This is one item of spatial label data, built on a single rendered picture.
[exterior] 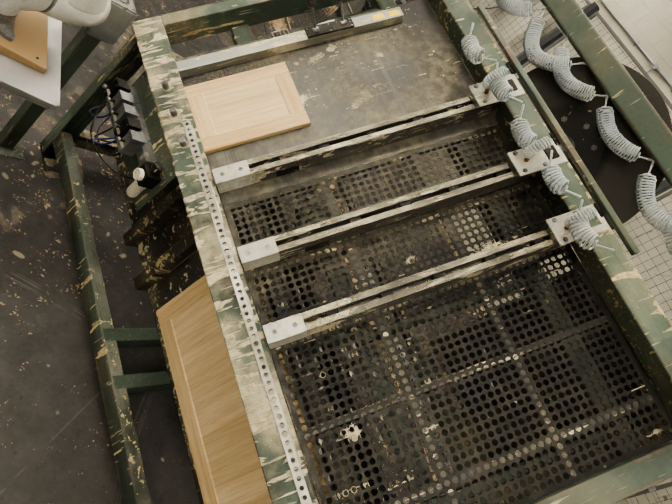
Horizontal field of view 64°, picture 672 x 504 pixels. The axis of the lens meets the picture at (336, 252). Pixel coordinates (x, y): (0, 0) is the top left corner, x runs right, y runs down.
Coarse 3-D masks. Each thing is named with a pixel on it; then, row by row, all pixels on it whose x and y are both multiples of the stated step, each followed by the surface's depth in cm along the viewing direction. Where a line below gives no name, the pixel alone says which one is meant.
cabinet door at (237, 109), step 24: (264, 72) 210; (288, 72) 211; (192, 96) 204; (216, 96) 205; (240, 96) 206; (264, 96) 206; (288, 96) 206; (216, 120) 201; (240, 120) 201; (264, 120) 201; (288, 120) 201; (216, 144) 196; (240, 144) 198
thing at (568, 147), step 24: (480, 48) 194; (504, 48) 188; (504, 96) 191; (552, 120) 176; (528, 144) 179; (552, 168) 174; (576, 168) 171; (552, 192) 175; (600, 192) 165; (576, 240) 168; (624, 240) 160
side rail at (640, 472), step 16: (656, 448) 158; (624, 464) 154; (640, 464) 154; (656, 464) 154; (592, 480) 152; (608, 480) 152; (624, 480) 152; (640, 480) 152; (656, 480) 152; (544, 496) 153; (560, 496) 150; (576, 496) 150; (592, 496) 150; (608, 496) 150; (624, 496) 151
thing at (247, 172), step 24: (504, 72) 186; (480, 96) 198; (408, 120) 198; (432, 120) 197; (456, 120) 203; (312, 144) 191; (336, 144) 192; (360, 144) 194; (384, 144) 200; (216, 168) 186; (240, 168) 186; (264, 168) 187; (288, 168) 191
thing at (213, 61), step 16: (368, 16) 221; (400, 16) 222; (304, 32) 216; (336, 32) 218; (352, 32) 221; (240, 48) 212; (256, 48) 212; (272, 48) 213; (288, 48) 216; (176, 64) 208; (192, 64) 208; (208, 64) 208; (224, 64) 211
